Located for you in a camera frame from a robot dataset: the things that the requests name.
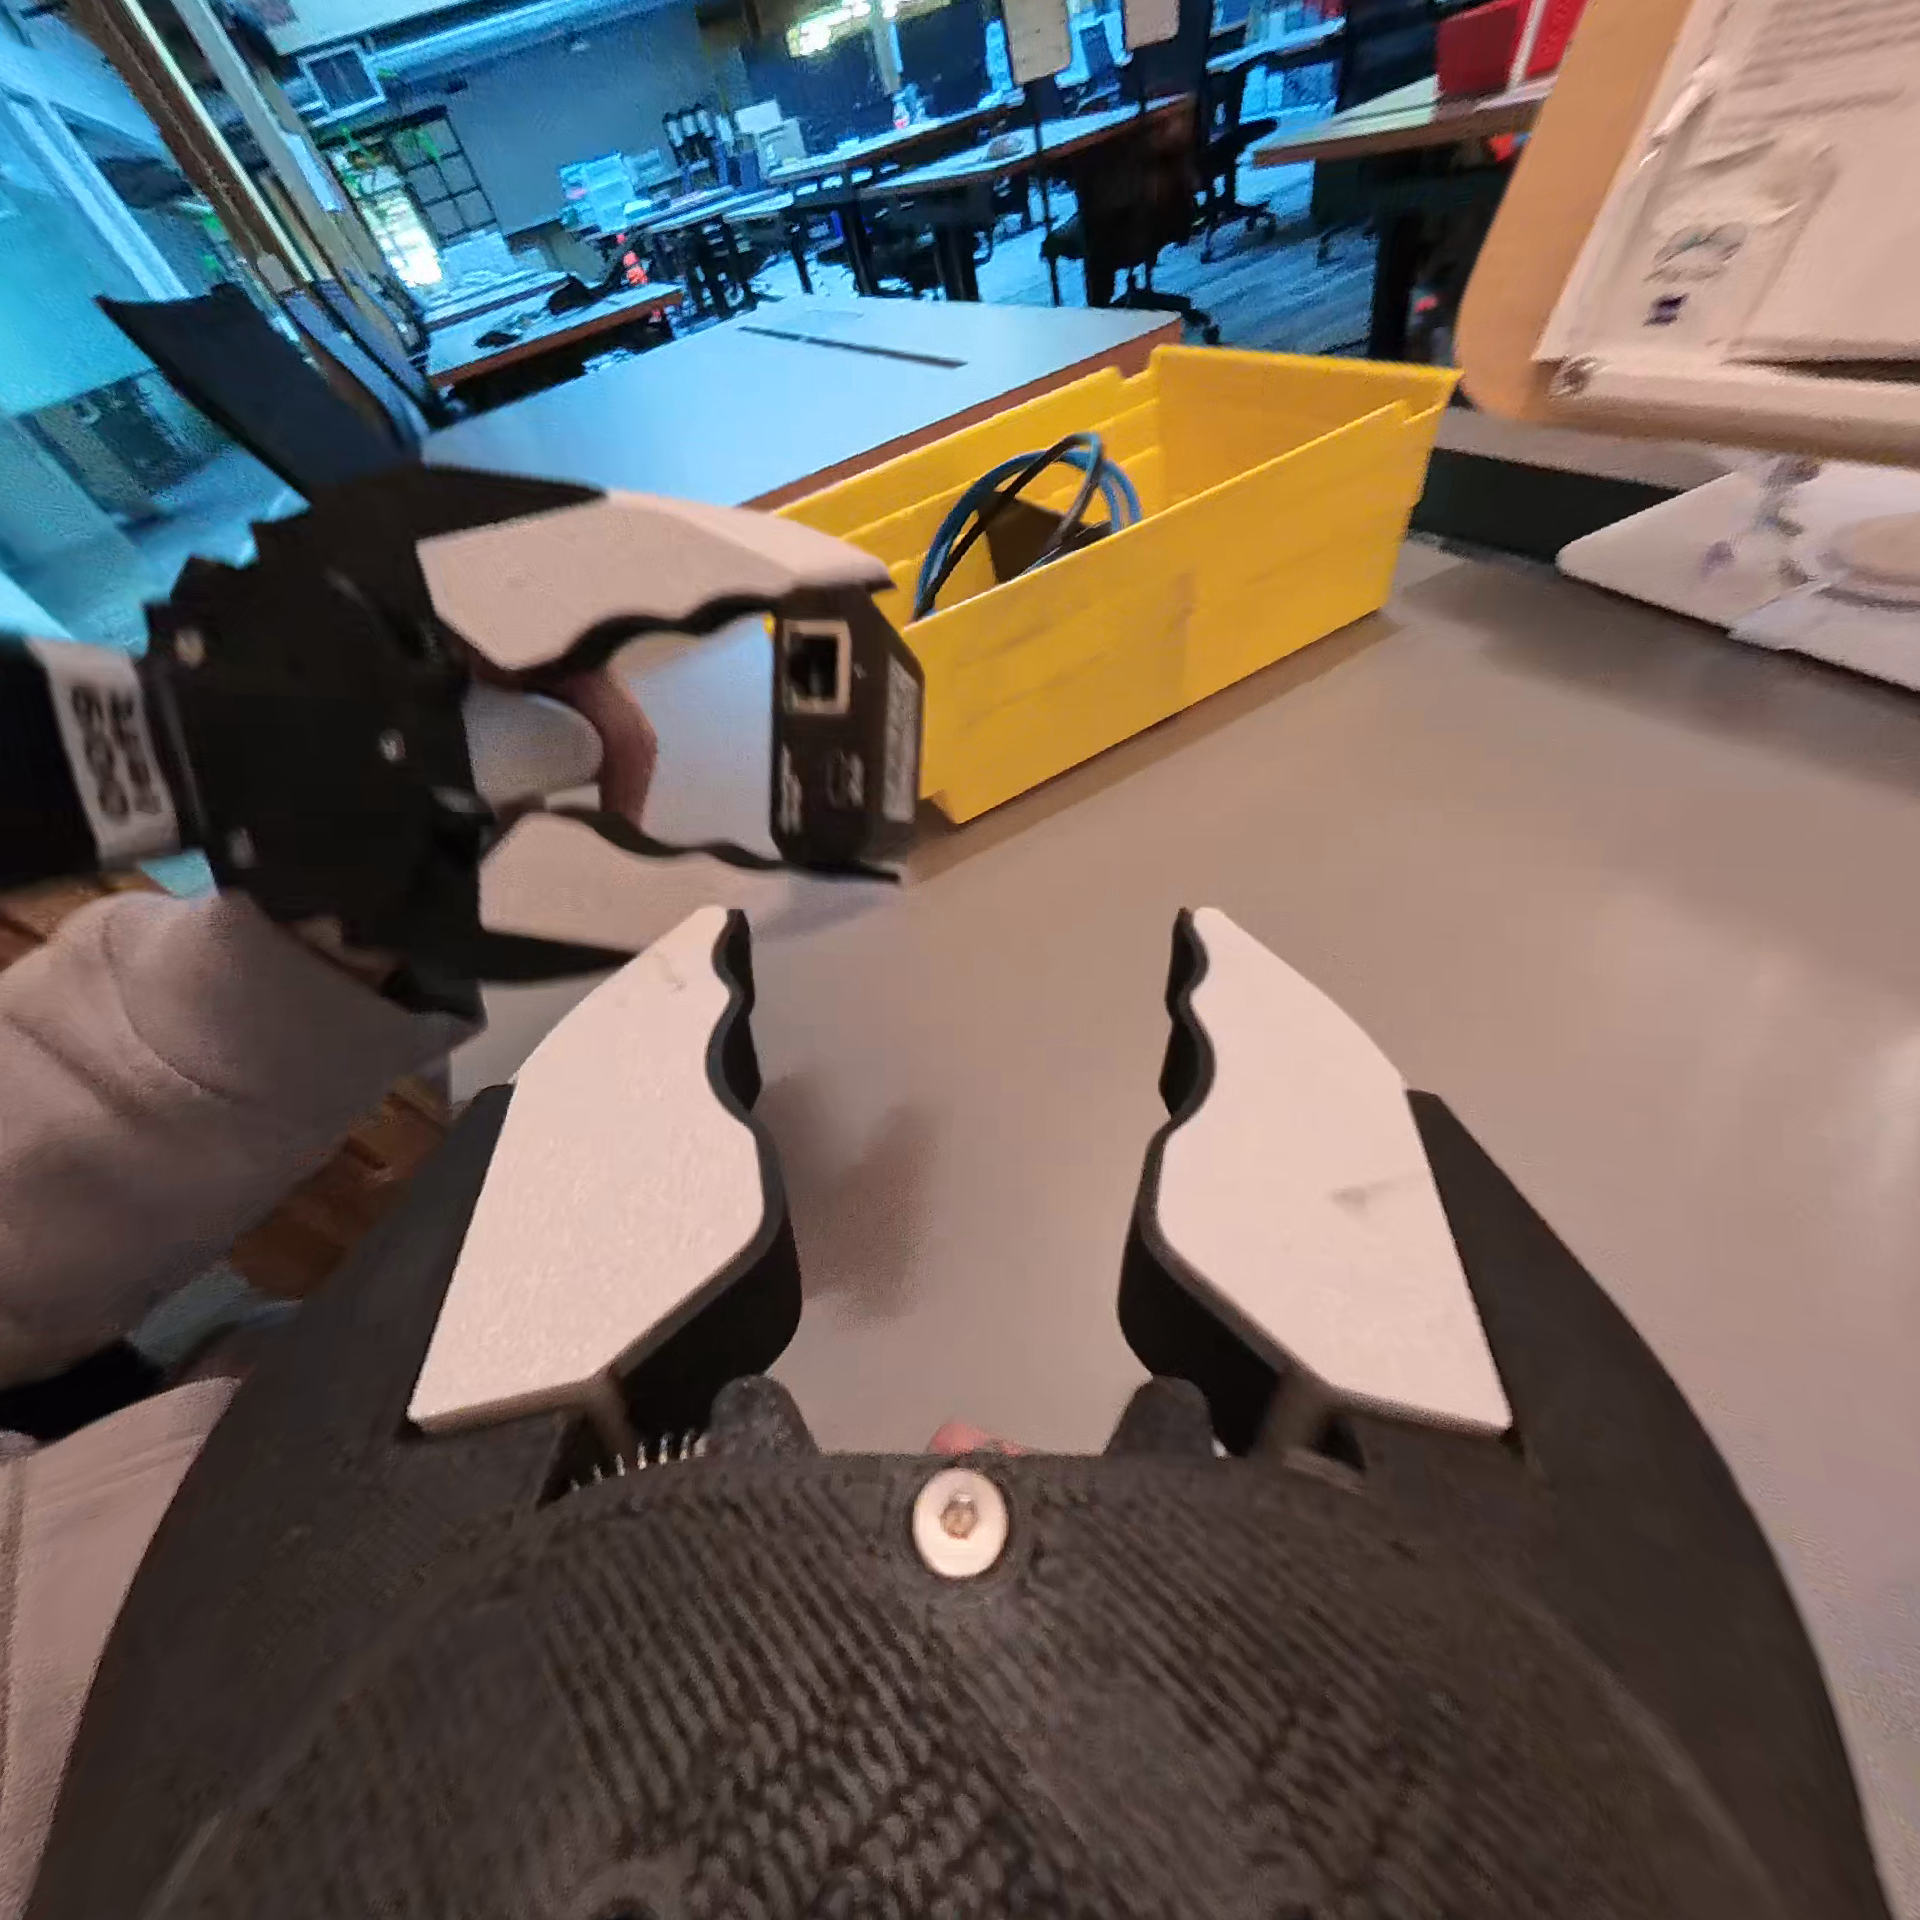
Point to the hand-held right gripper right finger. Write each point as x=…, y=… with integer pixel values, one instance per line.
x=1321, y=1231

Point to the person's grey hoodie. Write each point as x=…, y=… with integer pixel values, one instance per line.
x=60, y=1622

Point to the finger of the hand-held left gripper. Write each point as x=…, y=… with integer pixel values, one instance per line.
x=599, y=561
x=554, y=900

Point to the person's left hand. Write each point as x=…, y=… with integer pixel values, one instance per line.
x=623, y=743

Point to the grey wood-edged table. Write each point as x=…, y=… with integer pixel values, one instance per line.
x=719, y=404

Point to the printed instruction sheet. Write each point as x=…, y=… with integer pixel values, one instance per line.
x=1726, y=197

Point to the black bin divider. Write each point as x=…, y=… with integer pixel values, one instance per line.
x=1035, y=540

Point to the black office chair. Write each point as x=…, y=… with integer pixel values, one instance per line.
x=255, y=390

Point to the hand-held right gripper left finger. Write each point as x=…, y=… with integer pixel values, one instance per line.
x=616, y=1199

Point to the white stand base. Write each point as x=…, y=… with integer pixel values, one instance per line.
x=1726, y=570

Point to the instruction sheet on clipboard stand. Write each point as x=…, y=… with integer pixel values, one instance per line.
x=1500, y=271

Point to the yellow storage bin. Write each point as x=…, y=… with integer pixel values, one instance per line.
x=1200, y=601

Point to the black network splitter box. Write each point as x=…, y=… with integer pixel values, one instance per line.
x=841, y=749

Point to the red storage bin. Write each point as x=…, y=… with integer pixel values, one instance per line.
x=1500, y=43

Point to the person's left forearm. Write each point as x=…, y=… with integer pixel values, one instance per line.
x=180, y=1080

